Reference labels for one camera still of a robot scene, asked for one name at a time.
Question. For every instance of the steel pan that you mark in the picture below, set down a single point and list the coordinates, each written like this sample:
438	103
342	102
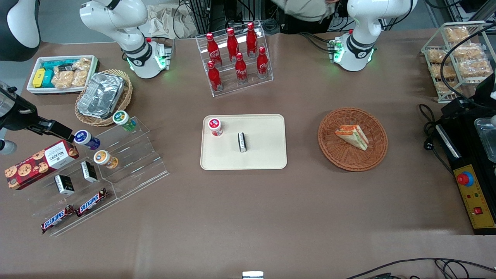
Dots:
488	139

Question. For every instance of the small black box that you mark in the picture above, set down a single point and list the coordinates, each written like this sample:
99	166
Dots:
89	171
242	142
64	185

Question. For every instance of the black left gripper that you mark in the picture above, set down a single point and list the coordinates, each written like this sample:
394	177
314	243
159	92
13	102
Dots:
484	91

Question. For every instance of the beige plastic tray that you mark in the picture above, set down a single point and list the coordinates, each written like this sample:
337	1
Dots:
263	155

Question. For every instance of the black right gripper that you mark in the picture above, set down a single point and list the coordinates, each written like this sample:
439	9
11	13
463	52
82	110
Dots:
18	115

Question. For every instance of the small can with green lid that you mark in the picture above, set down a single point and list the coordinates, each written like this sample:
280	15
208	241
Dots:
123	119

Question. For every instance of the wrapped rice cracker pack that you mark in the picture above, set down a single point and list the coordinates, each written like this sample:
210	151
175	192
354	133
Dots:
438	71
467	50
437	56
445	87
474	68
456	34

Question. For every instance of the clear acrylic bottle rack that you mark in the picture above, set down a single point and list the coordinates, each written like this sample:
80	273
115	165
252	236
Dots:
228	87

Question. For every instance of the oval tan wicker basket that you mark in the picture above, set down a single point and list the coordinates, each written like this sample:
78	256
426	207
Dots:
126	100

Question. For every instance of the red cola bottle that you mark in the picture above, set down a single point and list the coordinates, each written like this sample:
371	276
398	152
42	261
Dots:
214	77
212	48
241	69
262	64
232	44
252	38

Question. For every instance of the red cookie box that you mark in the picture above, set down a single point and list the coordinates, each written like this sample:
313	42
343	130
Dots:
38	164

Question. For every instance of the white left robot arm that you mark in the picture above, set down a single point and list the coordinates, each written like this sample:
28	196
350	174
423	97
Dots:
360	35

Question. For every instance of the silver white device edge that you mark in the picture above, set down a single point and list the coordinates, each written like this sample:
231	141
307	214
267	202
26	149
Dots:
252	275

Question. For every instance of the small can with orange body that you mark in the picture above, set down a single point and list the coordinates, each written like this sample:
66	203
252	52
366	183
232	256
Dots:
104	159

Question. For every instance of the small can with red lid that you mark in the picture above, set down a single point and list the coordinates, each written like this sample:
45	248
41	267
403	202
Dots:
215	126

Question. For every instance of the red emergency stop button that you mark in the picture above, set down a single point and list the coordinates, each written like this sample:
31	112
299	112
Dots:
465	179

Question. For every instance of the crumpled beige cloth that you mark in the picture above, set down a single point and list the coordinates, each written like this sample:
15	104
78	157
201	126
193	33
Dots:
162	23

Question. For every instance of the triangular sandwich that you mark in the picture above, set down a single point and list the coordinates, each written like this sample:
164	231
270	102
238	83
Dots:
354	136

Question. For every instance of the yellow snack box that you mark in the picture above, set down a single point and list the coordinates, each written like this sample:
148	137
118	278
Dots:
38	77

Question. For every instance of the Snickers chocolate bar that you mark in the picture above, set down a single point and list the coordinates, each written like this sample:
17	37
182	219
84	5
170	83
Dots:
92	202
57	219

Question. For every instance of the clear bag of crackers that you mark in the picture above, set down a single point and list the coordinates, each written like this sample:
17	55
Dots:
81	71
62	80

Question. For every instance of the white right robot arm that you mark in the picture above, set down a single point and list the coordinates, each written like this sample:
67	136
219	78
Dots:
135	58

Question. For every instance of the yellow control box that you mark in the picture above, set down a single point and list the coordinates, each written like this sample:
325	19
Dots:
476	197

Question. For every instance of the white rectangular bin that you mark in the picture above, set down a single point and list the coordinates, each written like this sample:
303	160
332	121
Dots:
35	90

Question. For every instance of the person behind table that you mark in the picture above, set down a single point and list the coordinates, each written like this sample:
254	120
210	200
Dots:
302	9

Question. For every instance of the aluminium foil container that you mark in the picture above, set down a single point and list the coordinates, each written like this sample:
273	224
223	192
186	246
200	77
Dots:
100	95

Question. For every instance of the teal snack box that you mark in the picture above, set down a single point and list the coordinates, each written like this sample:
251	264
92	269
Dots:
48	79
54	64

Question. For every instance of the black countertop machine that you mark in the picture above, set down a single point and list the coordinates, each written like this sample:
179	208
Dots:
467	155

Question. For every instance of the aluminium frame post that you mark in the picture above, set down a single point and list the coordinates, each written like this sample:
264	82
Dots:
201	17

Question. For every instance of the round brown wicker basket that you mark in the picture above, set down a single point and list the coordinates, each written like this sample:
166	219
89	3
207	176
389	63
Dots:
341	155

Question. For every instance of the small can with purple body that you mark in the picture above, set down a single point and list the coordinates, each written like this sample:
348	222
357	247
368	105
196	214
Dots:
86	138

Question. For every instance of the clear acrylic stepped shelf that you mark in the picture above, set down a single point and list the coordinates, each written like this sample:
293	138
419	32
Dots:
135	170

